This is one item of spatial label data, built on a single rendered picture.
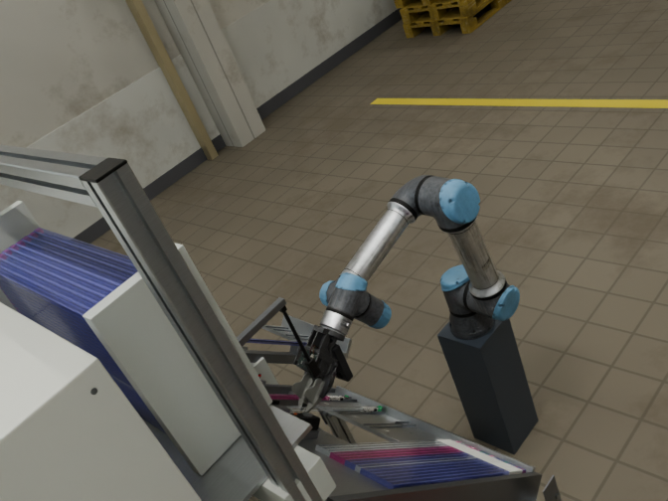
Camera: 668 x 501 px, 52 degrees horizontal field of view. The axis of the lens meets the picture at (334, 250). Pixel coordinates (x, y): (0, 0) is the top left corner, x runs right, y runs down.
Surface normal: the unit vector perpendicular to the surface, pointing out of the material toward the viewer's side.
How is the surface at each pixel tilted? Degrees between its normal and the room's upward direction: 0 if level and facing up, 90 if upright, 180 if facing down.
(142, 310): 90
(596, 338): 0
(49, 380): 0
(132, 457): 90
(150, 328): 90
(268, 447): 90
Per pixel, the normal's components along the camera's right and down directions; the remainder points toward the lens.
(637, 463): -0.34, -0.79
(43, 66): 0.69, 0.16
